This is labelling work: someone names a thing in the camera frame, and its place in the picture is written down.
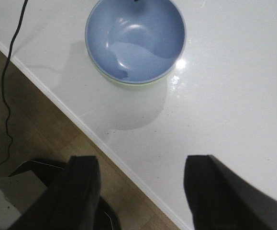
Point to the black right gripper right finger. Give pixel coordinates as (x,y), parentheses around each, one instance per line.
(221,200)

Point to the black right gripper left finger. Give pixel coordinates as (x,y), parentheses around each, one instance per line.
(71,197)

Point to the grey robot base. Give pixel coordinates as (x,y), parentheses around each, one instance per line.
(19,192)

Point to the blue bowl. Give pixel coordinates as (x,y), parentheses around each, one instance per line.
(135,41)

